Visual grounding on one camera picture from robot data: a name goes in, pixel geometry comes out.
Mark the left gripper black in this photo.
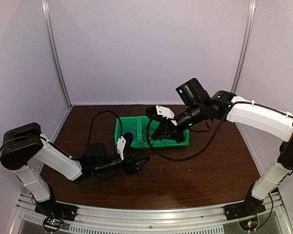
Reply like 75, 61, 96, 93
94, 147, 150, 176

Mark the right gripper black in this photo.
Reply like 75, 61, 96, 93
151, 101, 205, 143

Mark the light blue wire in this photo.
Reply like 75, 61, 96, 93
123, 126, 137, 137

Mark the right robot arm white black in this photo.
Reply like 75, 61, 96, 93
146, 78, 293, 215

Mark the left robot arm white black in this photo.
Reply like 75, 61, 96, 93
0, 122, 150, 216

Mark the left circuit board with LEDs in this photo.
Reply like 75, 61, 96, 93
42, 217, 63, 232

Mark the circuit board with leds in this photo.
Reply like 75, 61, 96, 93
42, 217, 63, 232
239, 217, 259, 232

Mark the right circuit board with LEDs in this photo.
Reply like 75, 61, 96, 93
239, 217, 259, 232

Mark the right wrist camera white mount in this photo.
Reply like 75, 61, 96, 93
146, 105, 177, 126

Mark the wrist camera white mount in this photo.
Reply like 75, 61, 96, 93
116, 132, 134, 161
146, 105, 177, 126

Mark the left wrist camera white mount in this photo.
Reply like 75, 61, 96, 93
116, 132, 134, 161

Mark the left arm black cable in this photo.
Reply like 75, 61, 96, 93
0, 111, 124, 181

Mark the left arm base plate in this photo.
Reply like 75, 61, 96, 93
35, 199, 78, 221

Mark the front aluminium rail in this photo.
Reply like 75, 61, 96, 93
7, 192, 293, 234

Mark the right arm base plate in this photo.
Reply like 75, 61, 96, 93
224, 201, 266, 221

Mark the right aluminium frame post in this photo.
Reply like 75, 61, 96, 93
231, 0, 256, 93

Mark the aluminium frame post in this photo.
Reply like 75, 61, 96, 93
42, 0, 72, 109
231, 0, 256, 93

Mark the left aluminium frame post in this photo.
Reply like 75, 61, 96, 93
42, 0, 72, 109

